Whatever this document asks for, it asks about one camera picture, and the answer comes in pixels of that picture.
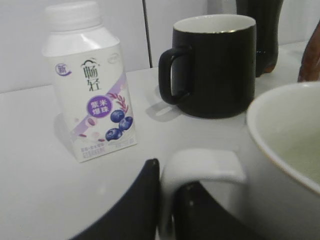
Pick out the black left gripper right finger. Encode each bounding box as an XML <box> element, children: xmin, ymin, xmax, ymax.
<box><xmin>173</xmin><ymin>181</ymin><xmax>263</xmax><ymax>240</ymax></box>

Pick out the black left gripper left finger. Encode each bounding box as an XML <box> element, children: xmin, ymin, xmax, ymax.
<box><xmin>72</xmin><ymin>158</ymin><xmax>160</xmax><ymax>240</ymax></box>

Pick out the white ceramic mug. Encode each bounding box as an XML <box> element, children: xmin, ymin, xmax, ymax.
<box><xmin>158</xmin><ymin>81</ymin><xmax>320</xmax><ymax>240</ymax></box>

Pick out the black ceramic mug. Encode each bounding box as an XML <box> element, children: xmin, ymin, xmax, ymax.
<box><xmin>158</xmin><ymin>14</ymin><xmax>256</xmax><ymax>119</ymax></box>

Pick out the white yogurt drink carton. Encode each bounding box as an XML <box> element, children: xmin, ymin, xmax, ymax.
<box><xmin>42</xmin><ymin>0</ymin><xmax>137</xmax><ymax>163</ymax></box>

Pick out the brown Nescafe coffee bottle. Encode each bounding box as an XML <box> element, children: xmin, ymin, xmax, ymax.
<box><xmin>297</xmin><ymin>22</ymin><xmax>320</xmax><ymax>83</ymax></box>

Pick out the dark cola bottle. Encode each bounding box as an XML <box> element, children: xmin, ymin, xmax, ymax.
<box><xmin>235</xmin><ymin>0</ymin><xmax>284</xmax><ymax>78</ymax></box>

